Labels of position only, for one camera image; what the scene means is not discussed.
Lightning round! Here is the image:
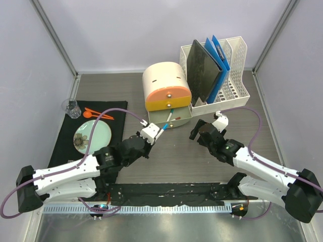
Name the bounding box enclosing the white marker blue cap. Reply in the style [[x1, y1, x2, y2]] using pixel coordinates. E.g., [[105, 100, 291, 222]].
[[155, 124, 169, 141]]

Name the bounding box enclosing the white marker green cap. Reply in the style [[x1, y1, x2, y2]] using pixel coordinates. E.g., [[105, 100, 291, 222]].
[[167, 109, 174, 122]]

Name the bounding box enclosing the cream round drawer cabinet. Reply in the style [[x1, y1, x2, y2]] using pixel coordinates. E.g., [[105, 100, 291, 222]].
[[142, 62, 192, 129]]

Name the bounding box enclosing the cream perforated file organizer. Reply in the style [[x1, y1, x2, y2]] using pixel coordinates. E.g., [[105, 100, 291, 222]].
[[185, 36, 250, 118]]

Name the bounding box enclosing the blue plastic folder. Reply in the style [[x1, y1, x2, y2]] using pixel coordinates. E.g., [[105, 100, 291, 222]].
[[204, 35, 230, 104]]

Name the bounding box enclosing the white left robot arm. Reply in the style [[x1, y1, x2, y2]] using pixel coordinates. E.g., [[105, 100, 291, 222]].
[[16, 133, 157, 213]]

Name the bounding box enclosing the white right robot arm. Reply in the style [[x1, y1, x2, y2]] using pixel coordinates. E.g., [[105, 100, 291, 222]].
[[189, 119, 322, 223]]

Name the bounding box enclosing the pale green plate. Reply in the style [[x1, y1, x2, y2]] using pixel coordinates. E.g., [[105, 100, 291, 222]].
[[73, 120, 112, 154]]

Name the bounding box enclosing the orange plastic spoon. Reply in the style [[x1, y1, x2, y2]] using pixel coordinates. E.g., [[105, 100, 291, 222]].
[[83, 111, 99, 118]]

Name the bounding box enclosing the clear glass cup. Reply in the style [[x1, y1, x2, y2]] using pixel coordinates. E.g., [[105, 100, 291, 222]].
[[61, 98, 81, 119]]

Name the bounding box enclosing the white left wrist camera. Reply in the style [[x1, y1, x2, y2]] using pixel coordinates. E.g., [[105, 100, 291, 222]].
[[139, 123, 161, 142]]

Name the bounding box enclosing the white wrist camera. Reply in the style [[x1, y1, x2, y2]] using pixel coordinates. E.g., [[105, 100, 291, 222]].
[[212, 111, 229, 133], [139, 123, 161, 142]]

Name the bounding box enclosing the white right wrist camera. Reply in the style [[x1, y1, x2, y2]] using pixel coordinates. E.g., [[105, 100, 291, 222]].
[[212, 111, 229, 133]]

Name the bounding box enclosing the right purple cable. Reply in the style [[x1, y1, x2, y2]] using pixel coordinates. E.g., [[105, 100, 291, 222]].
[[219, 107, 323, 220]]

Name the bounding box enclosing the black mounting rail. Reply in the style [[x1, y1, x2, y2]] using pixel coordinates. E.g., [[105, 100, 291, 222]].
[[83, 183, 247, 207]]

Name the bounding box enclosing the white slotted cable duct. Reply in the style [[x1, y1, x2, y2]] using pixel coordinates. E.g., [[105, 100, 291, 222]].
[[42, 203, 232, 214]]

